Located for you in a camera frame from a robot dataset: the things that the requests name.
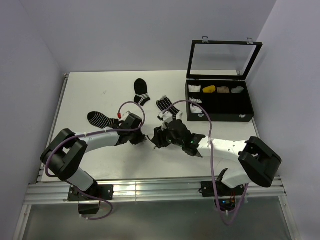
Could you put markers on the black pinstriped sock white toe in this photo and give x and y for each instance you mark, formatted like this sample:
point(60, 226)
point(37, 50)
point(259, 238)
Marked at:
point(164, 103)

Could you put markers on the grey rolled sock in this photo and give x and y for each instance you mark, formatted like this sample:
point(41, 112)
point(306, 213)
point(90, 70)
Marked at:
point(237, 90)

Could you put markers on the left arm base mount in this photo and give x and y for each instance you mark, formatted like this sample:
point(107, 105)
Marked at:
point(91, 200)

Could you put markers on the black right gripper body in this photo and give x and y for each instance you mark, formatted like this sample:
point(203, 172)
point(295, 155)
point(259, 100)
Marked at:
point(167, 138)

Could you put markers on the yellow rolled sock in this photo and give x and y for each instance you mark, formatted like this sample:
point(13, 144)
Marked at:
point(209, 89)

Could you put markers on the glass box lid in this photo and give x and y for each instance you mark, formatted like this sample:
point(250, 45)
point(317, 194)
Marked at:
point(222, 59)

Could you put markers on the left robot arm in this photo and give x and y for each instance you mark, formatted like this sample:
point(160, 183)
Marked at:
point(64, 154)

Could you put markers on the aluminium frame rail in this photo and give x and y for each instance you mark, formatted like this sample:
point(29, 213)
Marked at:
point(171, 189)

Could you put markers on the white rolled sock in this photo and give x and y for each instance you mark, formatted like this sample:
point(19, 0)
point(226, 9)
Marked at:
point(194, 100)
point(194, 88)
point(195, 109)

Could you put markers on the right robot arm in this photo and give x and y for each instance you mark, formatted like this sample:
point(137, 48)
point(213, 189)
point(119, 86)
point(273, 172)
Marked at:
point(256, 162)

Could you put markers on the tan rolled sock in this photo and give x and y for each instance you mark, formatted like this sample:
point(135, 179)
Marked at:
point(223, 90)

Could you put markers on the white rolled sock middle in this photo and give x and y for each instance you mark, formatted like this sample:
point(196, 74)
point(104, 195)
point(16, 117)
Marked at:
point(194, 100)

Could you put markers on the white rolled sock top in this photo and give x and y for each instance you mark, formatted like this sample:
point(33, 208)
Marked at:
point(194, 88)

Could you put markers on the black sock with striped cuff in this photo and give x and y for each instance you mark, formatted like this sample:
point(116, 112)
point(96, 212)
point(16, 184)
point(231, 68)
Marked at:
point(141, 92)

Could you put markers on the black sock with white stripes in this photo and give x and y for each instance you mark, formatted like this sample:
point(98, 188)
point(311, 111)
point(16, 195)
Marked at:
point(99, 120)

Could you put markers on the white rolled sock bottom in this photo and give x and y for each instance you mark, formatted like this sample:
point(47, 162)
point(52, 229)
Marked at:
point(195, 109)

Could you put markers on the black compartment storage box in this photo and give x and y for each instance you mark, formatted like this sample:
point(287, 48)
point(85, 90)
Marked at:
point(223, 107)

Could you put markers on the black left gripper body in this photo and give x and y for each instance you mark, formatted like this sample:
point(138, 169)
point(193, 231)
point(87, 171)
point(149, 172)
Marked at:
point(136, 136)

